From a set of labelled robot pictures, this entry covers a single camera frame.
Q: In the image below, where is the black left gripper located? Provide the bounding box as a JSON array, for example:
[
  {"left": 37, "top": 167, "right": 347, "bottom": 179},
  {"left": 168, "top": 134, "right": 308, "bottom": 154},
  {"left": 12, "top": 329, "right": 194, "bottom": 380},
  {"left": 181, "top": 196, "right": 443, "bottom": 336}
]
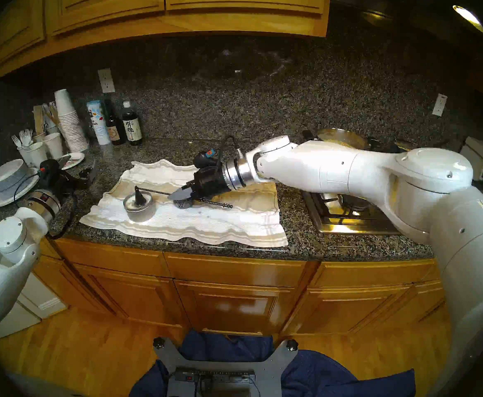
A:
[{"left": 49, "top": 154, "right": 97, "bottom": 196}]

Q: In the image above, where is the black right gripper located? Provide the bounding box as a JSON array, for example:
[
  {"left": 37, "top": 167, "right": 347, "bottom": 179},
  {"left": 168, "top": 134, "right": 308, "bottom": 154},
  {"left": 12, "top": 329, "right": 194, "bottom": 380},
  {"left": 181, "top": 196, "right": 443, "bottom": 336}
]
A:
[{"left": 168, "top": 165, "right": 232, "bottom": 201}]

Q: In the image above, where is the black metal candle snuffer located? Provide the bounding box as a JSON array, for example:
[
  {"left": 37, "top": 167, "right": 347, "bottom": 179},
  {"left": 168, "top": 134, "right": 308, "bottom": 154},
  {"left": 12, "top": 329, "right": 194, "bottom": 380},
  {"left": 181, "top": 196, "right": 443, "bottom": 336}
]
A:
[{"left": 134, "top": 187, "right": 233, "bottom": 209}]

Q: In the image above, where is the silver tin candle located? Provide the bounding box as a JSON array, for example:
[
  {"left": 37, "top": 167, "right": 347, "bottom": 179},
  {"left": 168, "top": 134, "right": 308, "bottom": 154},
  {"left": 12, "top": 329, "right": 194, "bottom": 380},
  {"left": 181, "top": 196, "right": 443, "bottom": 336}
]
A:
[{"left": 123, "top": 193, "right": 157, "bottom": 223}]

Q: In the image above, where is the small plate with wrappers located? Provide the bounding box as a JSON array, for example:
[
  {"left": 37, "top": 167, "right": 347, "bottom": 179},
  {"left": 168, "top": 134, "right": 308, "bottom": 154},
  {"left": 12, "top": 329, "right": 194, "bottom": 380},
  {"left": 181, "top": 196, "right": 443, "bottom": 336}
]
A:
[{"left": 61, "top": 152, "right": 85, "bottom": 170}]

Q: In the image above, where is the white beige striped towel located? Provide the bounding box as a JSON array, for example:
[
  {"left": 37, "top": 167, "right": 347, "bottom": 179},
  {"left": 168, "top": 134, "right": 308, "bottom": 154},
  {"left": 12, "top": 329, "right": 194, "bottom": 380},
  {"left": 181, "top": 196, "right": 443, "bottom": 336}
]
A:
[{"left": 80, "top": 159, "right": 289, "bottom": 248}]

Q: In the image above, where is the stack of white paper cups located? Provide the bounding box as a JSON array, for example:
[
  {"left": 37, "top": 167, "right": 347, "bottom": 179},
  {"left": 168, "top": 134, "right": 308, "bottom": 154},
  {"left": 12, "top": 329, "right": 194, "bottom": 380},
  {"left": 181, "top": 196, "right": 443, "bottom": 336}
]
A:
[{"left": 54, "top": 89, "right": 89, "bottom": 153}]

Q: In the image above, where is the white salt canister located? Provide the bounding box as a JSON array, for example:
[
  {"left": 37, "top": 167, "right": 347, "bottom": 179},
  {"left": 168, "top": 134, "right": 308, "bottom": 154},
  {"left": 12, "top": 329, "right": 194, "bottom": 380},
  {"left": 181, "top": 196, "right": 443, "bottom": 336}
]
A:
[{"left": 87, "top": 100, "right": 111, "bottom": 146}]

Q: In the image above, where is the dark olive oil bottle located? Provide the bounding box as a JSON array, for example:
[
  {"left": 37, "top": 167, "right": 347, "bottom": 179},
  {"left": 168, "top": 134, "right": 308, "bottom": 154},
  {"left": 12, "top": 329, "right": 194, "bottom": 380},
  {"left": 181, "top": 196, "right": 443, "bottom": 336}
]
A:
[{"left": 104, "top": 99, "right": 127, "bottom": 146}]

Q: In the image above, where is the bundle of wooden stirrers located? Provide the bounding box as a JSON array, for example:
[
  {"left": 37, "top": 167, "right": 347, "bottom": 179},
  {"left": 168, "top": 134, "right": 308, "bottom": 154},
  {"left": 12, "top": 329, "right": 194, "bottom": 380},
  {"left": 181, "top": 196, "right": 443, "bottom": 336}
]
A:
[{"left": 43, "top": 102, "right": 61, "bottom": 127}]

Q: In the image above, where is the soy sauce bottle white cap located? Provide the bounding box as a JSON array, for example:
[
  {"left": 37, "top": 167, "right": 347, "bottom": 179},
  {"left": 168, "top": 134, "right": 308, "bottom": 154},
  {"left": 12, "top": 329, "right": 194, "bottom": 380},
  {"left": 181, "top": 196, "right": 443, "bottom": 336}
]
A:
[{"left": 122, "top": 101, "right": 143, "bottom": 147}]

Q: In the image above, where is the stack of paper bowls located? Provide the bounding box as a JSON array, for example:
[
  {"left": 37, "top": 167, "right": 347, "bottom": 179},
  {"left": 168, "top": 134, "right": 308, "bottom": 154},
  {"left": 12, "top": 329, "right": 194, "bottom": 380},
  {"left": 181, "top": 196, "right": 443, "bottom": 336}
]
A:
[{"left": 0, "top": 159, "right": 30, "bottom": 193}]

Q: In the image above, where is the stack of paper plates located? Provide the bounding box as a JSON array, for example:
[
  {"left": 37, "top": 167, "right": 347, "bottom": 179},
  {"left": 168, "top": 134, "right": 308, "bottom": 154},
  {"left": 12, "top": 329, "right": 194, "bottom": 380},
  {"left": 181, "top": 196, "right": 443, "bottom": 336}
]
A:
[{"left": 0, "top": 169, "right": 40, "bottom": 208}]

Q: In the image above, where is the wooden base cabinet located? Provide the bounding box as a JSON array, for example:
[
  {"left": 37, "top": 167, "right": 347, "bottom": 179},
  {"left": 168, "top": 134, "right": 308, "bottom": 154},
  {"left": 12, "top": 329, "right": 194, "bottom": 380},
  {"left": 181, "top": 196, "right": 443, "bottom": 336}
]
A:
[{"left": 31, "top": 237, "right": 445, "bottom": 340}]

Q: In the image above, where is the stainless steel cooking pot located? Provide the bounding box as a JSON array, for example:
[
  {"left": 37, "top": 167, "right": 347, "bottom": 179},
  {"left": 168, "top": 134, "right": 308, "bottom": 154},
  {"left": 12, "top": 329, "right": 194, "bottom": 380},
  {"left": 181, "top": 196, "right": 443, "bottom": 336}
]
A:
[{"left": 303, "top": 128, "right": 371, "bottom": 150}]

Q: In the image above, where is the stainless gas stove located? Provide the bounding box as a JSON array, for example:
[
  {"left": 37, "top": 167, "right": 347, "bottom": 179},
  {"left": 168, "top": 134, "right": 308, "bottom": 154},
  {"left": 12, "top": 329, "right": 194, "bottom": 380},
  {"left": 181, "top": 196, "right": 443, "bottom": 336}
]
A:
[{"left": 301, "top": 189, "right": 401, "bottom": 236}]

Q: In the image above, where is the dark blue cloth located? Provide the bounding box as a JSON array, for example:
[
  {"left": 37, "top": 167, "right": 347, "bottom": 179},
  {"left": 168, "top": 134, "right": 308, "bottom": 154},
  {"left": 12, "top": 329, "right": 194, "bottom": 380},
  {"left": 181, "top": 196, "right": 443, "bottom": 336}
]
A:
[{"left": 129, "top": 330, "right": 416, "bottom": 397}]

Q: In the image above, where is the dim hood lamp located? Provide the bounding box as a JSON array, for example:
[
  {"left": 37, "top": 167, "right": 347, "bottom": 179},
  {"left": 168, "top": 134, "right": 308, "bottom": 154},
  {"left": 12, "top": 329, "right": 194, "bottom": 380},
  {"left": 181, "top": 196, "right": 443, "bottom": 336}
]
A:
[{"left": 359, "top": 10, "right": 391, "bottom": 23}]

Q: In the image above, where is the lit hood lamp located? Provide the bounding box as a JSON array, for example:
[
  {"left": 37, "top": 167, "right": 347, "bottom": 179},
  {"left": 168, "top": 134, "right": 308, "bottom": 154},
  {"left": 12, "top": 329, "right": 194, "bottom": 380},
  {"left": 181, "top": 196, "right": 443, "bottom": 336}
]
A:
[{"left": 452, "top": 5, "right": 483, "bottom": 35}]

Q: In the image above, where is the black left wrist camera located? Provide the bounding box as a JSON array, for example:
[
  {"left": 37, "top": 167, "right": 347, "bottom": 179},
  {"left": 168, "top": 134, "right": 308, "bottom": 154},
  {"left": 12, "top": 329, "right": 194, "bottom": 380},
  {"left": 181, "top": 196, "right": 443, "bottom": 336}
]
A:
[{"left": 38, "top": 158, "right": 63, "bottom": 181}]

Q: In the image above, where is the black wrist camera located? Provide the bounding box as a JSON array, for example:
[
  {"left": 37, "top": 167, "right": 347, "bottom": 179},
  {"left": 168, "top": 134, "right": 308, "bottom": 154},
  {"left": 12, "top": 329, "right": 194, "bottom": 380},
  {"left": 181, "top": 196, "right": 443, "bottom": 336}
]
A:
[
  {"left": 38, "top": 158, "right": 63, "bottom": 181},
  {"left": 194, "top": 149, "right": 220, "bottom": 170}
]

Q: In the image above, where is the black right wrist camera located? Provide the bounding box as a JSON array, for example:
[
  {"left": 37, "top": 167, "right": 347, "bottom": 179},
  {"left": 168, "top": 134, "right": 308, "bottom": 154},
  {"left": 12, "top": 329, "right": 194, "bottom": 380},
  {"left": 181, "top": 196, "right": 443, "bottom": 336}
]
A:
[{"left": 194, "top": 149, "right": 220, "bottom": 170}]

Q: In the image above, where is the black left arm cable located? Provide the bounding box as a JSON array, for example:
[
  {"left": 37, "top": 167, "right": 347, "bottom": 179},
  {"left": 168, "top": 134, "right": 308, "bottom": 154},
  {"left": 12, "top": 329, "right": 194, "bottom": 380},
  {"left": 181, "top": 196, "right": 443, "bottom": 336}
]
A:
[{"left": 45, "top": 194, "right": 77, "bottom": 241}]

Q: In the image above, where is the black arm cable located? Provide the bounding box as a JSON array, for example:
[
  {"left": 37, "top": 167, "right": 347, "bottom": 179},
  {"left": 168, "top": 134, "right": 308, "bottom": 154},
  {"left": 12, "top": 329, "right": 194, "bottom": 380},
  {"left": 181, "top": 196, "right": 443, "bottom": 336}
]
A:
[
  {"left": 45, "top": 194, "right": 77, "bottom": 241},
  {"left": 218, "top": 135, "right": 242, "bottom": 170}
]

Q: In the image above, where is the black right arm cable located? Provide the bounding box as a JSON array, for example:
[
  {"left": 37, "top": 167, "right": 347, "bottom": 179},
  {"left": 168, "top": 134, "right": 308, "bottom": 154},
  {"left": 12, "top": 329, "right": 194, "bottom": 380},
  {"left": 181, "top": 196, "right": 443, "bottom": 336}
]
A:
[{"left": 218, "top": 135, "right": 242, "bottom": 170}]

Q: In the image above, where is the white wall outlet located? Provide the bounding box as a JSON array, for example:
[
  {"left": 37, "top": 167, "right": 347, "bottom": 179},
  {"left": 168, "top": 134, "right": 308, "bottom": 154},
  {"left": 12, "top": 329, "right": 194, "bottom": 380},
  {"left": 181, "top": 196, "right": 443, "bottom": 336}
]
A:
[
  {"left": 98, "top": 68, "right": 116, "bottom": 94},
  {"left": 432, "top": 93, "right": 449, "bottom": 117}
]

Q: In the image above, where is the wooden wall cabinet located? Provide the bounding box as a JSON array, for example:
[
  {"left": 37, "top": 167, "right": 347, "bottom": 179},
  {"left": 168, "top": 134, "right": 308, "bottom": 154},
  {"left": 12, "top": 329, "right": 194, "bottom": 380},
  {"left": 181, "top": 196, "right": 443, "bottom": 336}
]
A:
[{"left": 0, "top": 0, "right": 331, "bottom": 81}]

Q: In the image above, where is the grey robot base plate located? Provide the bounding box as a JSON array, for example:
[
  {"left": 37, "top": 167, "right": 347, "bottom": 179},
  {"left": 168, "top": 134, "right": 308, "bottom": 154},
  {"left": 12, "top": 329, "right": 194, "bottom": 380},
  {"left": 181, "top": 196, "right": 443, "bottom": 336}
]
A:
[{"left": 153, "top": 337, "right": 299, "bottom": 397}]

